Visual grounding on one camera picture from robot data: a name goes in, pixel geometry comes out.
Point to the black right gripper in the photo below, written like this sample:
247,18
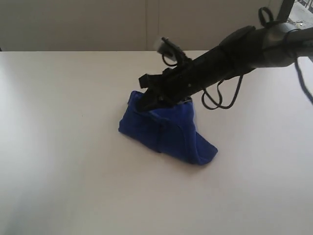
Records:
173,85

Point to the blue microfibre towel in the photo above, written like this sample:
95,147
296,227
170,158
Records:
170,131

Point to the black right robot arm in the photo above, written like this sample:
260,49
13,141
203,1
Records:
240,53

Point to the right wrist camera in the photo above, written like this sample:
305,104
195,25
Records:
168,49

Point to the dark window frame post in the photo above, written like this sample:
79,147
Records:
285,10

